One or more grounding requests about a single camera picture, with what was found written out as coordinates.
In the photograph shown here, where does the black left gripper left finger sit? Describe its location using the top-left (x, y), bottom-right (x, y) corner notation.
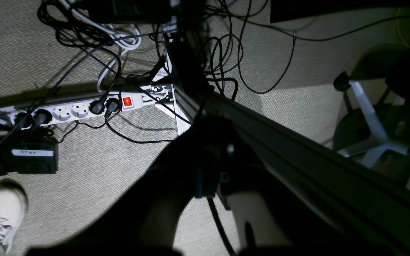
top-left (27, 123), bottom-right (203, 256)

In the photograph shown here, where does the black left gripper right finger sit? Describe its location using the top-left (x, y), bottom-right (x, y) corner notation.
top-left (212, 121), bottom-right (394, 256)

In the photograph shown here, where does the black stop foot pedal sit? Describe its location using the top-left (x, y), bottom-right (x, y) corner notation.
top-left (0, 138), bottom-right (58, 175)

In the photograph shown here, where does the white sneaker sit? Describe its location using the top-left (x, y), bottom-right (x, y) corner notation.
top-left (0, 180), bottom-right (28, 256)

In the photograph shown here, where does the white power strip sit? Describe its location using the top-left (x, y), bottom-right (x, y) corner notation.
top-left (0, 93), bottom-right (154, 130)

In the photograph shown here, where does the office chair base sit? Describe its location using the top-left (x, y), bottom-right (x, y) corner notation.
top-left (331, 43), bottom-right (410, 203)

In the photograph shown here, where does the black cable bundle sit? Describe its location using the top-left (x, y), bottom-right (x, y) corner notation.
top-left (37, 0), bottom-right (410, 144)

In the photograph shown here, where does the aluminium table frame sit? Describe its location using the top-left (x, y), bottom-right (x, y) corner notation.
top-left (163, 31), bottom-right (410, 256)

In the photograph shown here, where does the white cable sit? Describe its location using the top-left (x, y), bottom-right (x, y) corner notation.
top-left (60, 0), bottom-right (142, 93)

